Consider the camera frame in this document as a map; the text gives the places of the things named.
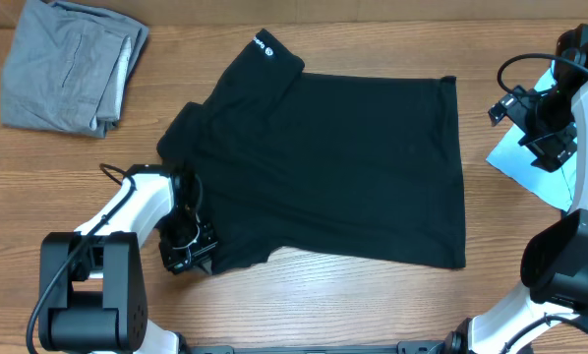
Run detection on light blue t-shirt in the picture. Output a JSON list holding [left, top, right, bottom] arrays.
[[487, 82, 588, 212]]

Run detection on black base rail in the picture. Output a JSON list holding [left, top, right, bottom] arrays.
[[181, 340, 468, 354]]

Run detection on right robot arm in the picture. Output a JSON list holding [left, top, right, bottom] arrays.
[[431, 24, 588, 354]]

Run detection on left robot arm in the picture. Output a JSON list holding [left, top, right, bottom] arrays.
[[26, 164, 218, 353]]

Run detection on black t-shirt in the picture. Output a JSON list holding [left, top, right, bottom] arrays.
[[157, 30, 466, 273]]

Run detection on folded grey trousers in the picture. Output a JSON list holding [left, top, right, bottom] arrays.
[[0, 0, 149, 139]]

